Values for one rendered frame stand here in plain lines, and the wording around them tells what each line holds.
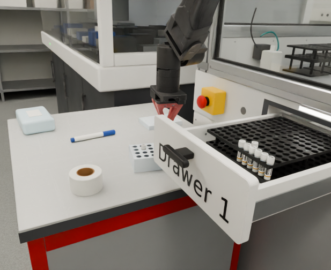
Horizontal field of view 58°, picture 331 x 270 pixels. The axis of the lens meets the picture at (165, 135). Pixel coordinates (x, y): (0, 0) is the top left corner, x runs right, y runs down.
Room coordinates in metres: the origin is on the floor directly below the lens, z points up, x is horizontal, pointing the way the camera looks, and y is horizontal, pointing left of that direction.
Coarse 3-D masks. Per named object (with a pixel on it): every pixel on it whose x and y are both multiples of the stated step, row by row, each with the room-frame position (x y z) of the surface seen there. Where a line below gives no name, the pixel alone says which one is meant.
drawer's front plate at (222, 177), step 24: (168, 120) 0.56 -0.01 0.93; (168, 144) 0.53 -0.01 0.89; (192, 144) 0.46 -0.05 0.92; (168, 168) 0.53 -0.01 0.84; (192, 168) 0.45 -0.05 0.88; (216, 168) 0.40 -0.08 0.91; (240, 168) 0.37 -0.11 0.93; (192, 192) 0.45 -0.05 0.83; (216, 192) 0.39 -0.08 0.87; (240, 192) 0.35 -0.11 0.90; (216, 216) 0.38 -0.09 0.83; (240, 216) 0.34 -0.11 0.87; (240, 240) 0.33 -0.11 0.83
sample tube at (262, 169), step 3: (261, 153) 0.45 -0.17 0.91; (264, 153) 0.45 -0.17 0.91; (267, 153) 0.45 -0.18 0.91; (261, 156) 0.45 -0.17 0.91; (264, 156) 0.45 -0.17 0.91; (261, 159) 0.45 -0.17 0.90; (264, 159) 0.45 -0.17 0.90; (261, 168) 0.45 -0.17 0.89; (264, 168) 0.45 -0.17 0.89; (261, 171) 0.45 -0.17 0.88; (264, 171) 0.45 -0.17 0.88; (258, 174) 0.45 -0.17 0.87; (261, 174) 0.45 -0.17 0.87
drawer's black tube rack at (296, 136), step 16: (224, 128) 0.59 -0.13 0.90; (240, 128) 0.60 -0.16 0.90; (256, 128) 0.60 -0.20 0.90; (272, 128) 0.61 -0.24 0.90; (288, 128) 0.62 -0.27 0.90; (304, 128) 0.61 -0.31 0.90; (208, 144) 0.58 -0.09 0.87; (224, 144) 0.57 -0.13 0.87; (272, 144) 0.52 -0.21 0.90; (288, 144) 0.53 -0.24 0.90; (304, 144) 0.53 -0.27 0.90; (320, 144) 0.53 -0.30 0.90; (288, 160) 0.46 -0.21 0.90; (304, 160) 0.49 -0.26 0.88; (320, 160) 0.52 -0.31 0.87; (256, 176) 0.45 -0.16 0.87; (272, 176) 0.46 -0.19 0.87
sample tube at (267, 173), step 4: (268, 156) 0.44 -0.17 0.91; (272, 156) 0.44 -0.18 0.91; (268, 160) 0.44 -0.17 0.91; (272, 160) 0.43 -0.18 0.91; (268, 164) 0.44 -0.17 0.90; (272, 164) 0.44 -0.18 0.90; (264, 172) 0.44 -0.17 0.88; (268, 172) 0.44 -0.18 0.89; (264, 176) 0.44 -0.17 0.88; (268, 176) 0.44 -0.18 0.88
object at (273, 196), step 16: (192, 128) 0.60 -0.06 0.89; (208, 128) 0.62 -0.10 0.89; (320, 128) 0.63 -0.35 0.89; (288, 176) 0.41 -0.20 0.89; (304, 176) 0.42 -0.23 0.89; (320, 176) 0.44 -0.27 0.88; (272, 192) 0.38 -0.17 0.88; (288, 192) 0.40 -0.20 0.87; (304, 192) 0.42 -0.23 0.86; (320, 192) 0.44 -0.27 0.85; (256, 208) 0.37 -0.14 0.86; (272, 208) 0.38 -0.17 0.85; (288, 208) 0.41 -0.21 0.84
